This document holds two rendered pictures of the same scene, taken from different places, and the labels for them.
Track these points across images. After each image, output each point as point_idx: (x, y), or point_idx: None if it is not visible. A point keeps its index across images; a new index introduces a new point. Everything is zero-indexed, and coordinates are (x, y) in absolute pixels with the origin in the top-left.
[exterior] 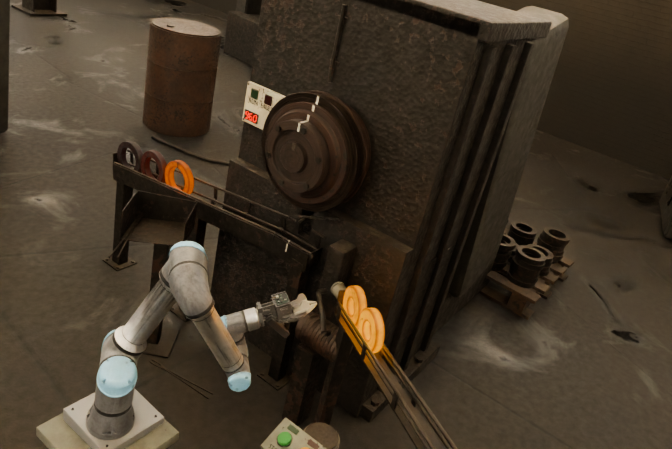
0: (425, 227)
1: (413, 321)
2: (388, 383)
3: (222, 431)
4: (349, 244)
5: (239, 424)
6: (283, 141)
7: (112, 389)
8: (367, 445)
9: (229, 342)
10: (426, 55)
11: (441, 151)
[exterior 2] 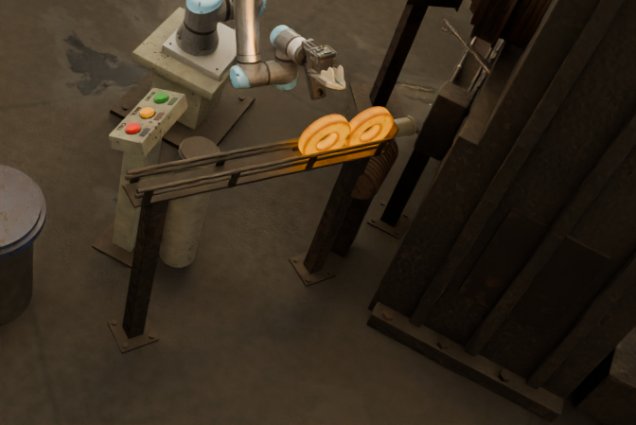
0: (507, 133)
1: (491, 288)
2: (246, 154)
3: (285, 179)
4: (465, 99)
5: (301, 192)
6: None
7: None
8: (329, 323)
9: (244, 28)
10: None
11: (543, 25)
